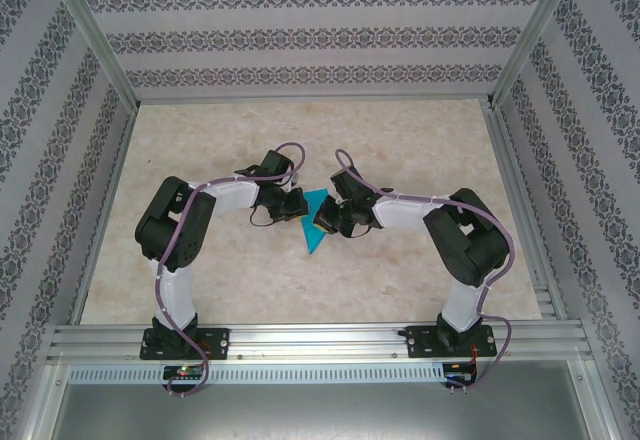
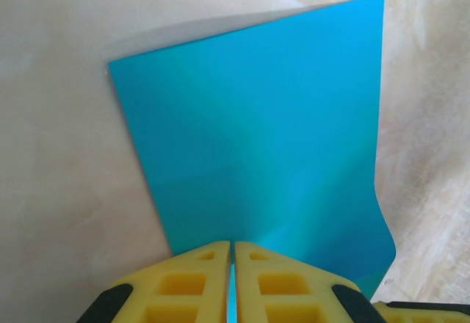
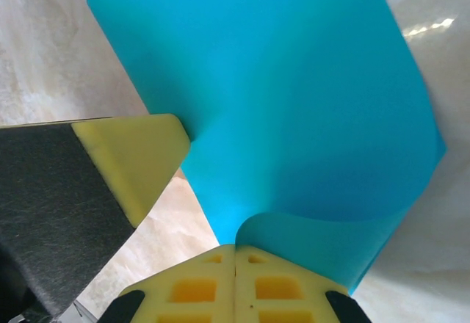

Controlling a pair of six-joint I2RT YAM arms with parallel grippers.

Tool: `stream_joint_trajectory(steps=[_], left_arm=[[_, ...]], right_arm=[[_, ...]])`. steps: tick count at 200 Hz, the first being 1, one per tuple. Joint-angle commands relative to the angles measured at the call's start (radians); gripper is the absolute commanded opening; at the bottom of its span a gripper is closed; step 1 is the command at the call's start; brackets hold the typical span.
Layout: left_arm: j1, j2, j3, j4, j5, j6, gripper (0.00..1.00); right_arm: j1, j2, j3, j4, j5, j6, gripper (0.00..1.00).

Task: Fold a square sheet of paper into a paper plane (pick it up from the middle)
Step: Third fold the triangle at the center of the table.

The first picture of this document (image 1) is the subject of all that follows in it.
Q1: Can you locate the slotted metal cable duct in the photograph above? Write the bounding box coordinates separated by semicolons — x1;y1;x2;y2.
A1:
67;363;447;385

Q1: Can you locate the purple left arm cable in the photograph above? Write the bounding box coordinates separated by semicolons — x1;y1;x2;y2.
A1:
155;142;307;401

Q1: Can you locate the teal cloth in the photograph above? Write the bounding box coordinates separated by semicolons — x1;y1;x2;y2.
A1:
299;188;332;256

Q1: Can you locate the aluminium side rail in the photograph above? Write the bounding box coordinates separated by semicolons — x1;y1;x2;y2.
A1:
482;102;569;321
69;102;140;326

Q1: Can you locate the thin black cable loop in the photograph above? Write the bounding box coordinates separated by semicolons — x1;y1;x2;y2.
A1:
344;219;376;240
248;203;274;228

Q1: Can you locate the aluminium frame post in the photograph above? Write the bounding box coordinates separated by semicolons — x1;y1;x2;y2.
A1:
569;359;621;440
42;0;140;107
487;0;585;109
14;363;71;440

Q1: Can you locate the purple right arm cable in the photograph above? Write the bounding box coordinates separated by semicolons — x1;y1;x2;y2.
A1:
334;148;516;392

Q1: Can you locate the thin black left cable loop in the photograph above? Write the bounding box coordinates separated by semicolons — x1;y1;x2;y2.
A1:
248;203;274;228

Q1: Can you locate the circuit board with green light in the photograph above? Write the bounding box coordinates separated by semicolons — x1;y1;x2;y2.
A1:
163;365;204;380

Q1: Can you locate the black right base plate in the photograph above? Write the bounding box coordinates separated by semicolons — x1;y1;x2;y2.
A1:
403;324;499;360

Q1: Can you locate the aluminium mounting rail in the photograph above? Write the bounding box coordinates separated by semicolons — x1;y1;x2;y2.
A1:
47;322;594;366

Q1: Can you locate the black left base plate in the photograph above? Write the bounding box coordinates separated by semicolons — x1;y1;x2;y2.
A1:
139;327;231;361

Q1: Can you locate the circuit board with pins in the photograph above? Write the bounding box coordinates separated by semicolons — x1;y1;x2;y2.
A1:
444;362;476;387

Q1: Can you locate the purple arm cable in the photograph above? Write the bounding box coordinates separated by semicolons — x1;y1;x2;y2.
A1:
334;148;516;392
155;142;307;401

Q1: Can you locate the aluminium frame beam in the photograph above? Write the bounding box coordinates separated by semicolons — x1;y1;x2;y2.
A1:
133;92;494;107

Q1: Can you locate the grey metal sheet panel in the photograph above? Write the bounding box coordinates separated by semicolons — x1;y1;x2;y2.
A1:
49;382;589;440

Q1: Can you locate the thin black right cable loop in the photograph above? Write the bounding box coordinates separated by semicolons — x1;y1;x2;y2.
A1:
344;219;376;240

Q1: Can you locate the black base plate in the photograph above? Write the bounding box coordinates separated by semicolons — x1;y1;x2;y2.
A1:
403;324;499;360
139;327;231;361

